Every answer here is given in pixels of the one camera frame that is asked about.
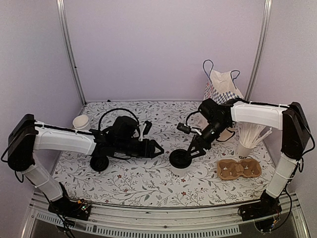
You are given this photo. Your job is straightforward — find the white paper coffee cup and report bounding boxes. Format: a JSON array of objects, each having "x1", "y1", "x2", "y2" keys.
[{"x1": 171, "y1": 166, "x2": 189, "y2": 178}]

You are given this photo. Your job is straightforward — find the aluminium frame post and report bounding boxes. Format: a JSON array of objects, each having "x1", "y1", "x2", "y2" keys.
[
  {"x1": 56, "y1": 0, "x2": 87, "y2": 106},
  {"x1": 245, "y1": 0, "x2": 272, "y2": 101}
]

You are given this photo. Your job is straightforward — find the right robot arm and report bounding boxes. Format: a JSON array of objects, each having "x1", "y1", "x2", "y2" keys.
[{"x1": 185, "y1": 98, "x2": 312, "y2": 216}]

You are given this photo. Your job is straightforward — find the black plastic cup lid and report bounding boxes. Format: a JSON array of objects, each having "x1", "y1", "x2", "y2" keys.
[{"x1": 169, "y1": 149, "x2": 192, "y2": 169}]

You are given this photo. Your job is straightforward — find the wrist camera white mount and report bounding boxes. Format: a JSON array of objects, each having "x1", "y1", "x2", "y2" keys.
[
  {"x1": 138, "y1": 120, "x2": 152, "y2": 142},
  {"x1": 176, "y1": 123, "x2": 202, "y2": 135}
]

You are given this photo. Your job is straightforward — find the stack of white paper cups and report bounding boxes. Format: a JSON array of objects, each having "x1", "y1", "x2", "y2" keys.
[{"x1": 72, "y1": 115, "x2": 91, "y2": 130}]

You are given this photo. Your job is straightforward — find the checkered paper takeout bag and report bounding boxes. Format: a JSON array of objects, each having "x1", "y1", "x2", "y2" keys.
[{"x1": 201, "y1": 59, "x2": 246, "y2": 142}]

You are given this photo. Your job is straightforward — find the left aluminium frame post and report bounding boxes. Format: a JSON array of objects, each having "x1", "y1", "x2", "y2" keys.
[{"x1": 56, "y1": 0, "x2": 87, "y2": 106}]

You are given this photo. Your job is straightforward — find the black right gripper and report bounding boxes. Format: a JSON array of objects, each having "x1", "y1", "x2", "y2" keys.
[{"x1": 186, "y1": 119, "x2": 230, "y2": 160}]

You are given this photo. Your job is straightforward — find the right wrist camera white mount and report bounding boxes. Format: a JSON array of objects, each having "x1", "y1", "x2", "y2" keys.
[{"x1": 176, "y1": 123, "x2": 202, "y2": 135}]

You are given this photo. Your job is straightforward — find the bundle of white wrapped straws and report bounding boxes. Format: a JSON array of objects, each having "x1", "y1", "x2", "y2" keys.
[{"x1": 238, "y1": 122, "x2": 272, "y2": 149}]

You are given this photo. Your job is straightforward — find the white cup holding straws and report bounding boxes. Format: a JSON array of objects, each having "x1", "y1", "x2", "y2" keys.
[{"x1": 235, "y1": 142, "x2": 255, "y2": 159}]

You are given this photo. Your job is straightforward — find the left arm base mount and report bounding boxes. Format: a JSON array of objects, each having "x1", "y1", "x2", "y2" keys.
[{"x1": 48, "y1": 197, "x2": 91, "y2": 221}]

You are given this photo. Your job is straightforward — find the right aluminium frame post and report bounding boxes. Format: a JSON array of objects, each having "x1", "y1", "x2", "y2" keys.
[{"x1": 245, "y1": 0, "x2": 272, "y2": 101}]

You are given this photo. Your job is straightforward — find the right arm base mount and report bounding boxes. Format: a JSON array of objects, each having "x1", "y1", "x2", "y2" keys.
[{"x1": 238, "y1": 199, "x2": 282, "y2": 221}]

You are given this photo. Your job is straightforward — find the stack of black cup lids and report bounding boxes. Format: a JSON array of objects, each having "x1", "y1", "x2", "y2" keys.
[{"x1": 90, "y1": 156, "x2": 109, "y2": 172}]

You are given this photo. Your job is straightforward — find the aluminium table edge rail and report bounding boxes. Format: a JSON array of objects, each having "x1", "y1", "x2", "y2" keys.
[{"x1": 27, "y1": 192, "x2": 305, "y2": 231}]

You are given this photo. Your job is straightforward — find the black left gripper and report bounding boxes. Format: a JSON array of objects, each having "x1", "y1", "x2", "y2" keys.
[{"x1": 115, "y1": 139, "x2": 165, "y2": 159}]

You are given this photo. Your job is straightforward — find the floral patterned table mat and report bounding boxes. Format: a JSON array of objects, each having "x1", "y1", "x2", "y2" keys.
[{"x1": 53, "y1": 101, "x2": 274, "y2": 207}]

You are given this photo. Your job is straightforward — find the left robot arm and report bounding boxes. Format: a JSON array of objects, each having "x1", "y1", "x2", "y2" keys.
[{"x1": 0, "y1": 114, "x2": 164, "y2": 215}]

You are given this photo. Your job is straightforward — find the grey slotted cable duct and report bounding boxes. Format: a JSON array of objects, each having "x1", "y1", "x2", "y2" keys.
[{"x1": 34, "y1": 212, "x2": 242, "y2": 236}]

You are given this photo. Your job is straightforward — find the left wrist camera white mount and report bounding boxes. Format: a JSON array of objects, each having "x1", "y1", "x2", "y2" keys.
[{"x1": 138, "y1": 120, "x2": 152, "y2": 142}]

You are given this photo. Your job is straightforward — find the brown cardboard cup carrier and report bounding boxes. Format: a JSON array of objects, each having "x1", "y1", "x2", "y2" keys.
[{"x1": 217, "y1": 158, "x2": 262, "y2": 180}]

